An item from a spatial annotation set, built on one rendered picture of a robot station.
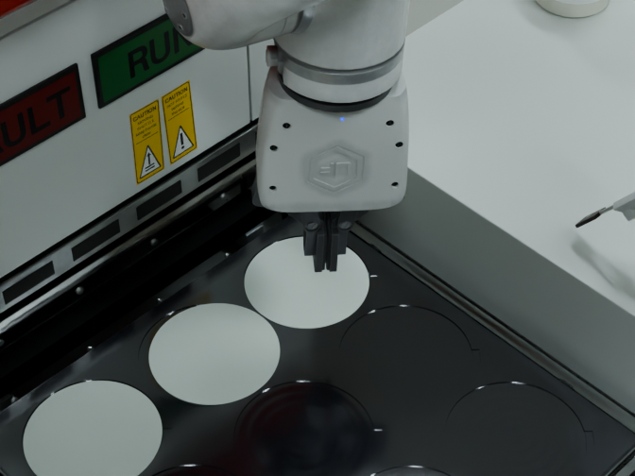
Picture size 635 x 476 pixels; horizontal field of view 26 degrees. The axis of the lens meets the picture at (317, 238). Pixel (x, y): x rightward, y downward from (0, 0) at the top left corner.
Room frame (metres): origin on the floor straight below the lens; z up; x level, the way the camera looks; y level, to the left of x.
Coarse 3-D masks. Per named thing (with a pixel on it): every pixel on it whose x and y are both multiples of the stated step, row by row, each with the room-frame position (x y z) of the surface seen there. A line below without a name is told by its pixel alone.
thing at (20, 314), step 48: (192, 192) 0.81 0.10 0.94; (240, 192) 0.83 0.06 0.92; (144, 240) 0.76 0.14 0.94; (240, 240) 0.82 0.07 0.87; (48, 288) 0.70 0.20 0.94; (96, 288) 0.72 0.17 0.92; (144, 288) 0.76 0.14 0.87; (0, 336) 0.66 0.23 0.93; (96, 336) 0.72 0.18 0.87; (0, 384) 0.66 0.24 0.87
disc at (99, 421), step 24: (96, 384) 0.64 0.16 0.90; (120, 384) 0.64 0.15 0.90; (48, 408) 0.62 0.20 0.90; (72, 408) 0.62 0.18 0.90; (96, 408) 0.62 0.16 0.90; (120, 408) 0.62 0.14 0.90; (144, 408) 0.62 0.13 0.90; (48, 432) 0.60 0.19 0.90; (72, 432) 0.60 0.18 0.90; (96, 432) 0.60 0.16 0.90; (120, 432) 0.60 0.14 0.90; (144, 432) 0.60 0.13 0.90; (48, 456) 0.58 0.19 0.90; (72, 456) 0.58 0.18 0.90; (96, 456) 0.58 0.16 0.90; (120, 456) 0.58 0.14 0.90; (144, 456) 0.58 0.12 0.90
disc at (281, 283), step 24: (288, 240) 0.79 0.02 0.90; (264, 264) 0.77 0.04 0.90; (288, 264) 0.77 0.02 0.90; (312, 264) 0.77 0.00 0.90; (360, 264) 0.77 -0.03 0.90; (264, 288) 0.74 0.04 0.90; (288, 288) 0.74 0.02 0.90; (312, 288) 0.74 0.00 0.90; (336, 288) 0.74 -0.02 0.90; (360, 288) 0.74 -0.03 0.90; (264, 312) 0.71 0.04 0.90; (288, 312) 0.71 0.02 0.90; (312, 312) 0.71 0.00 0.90; (336, 312) 0.71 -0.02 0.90
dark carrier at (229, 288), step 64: (384, 320) 0.71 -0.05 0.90; (448, 320) 0.71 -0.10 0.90; (64, 384) 0.64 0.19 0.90; (128, 384) 0.64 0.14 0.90; (320, 384) 0.64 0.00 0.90; (384, 384) 0.64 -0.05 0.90; (448, 384) 0.64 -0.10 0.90; (512, 384) 0.64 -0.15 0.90; (0, 448) 0.58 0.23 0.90; (192, 448) 0.58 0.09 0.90; (256, 448) 0.58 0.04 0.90; (320, 448) 0.58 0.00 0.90; (384, 448) 0.58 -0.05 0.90; (448, 448) 0.58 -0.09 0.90; (512, 448) 0.58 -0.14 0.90; (576, 448) 0.58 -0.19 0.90
